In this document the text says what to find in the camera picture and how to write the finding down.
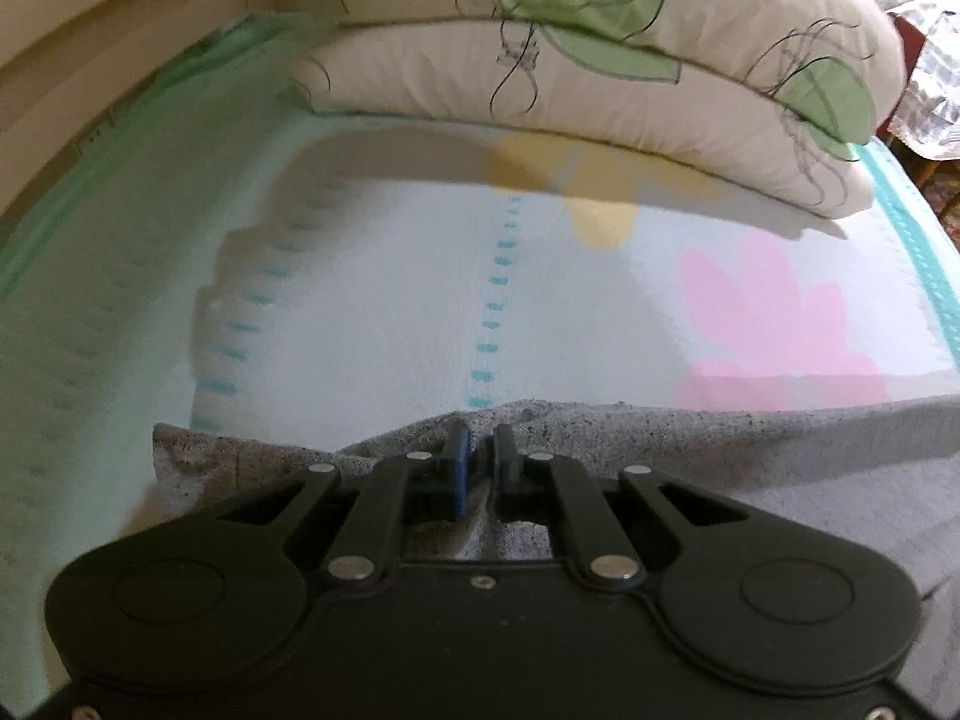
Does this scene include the grey knit pants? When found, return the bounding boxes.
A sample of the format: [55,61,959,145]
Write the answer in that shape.
[151,395,960,602]

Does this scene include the pastel floral bed sheet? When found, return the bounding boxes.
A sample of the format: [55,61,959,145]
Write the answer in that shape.
[2,18,958,712]

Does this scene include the folded floral quilt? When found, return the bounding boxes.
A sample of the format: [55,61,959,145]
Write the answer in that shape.
[281,0,905,218]

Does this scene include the plaid cloth cover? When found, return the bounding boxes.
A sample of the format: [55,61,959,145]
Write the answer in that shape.
[875,0,958,163]

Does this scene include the white wooden bed rail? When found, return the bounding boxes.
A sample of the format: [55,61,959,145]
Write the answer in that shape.
[2,0,274,210]

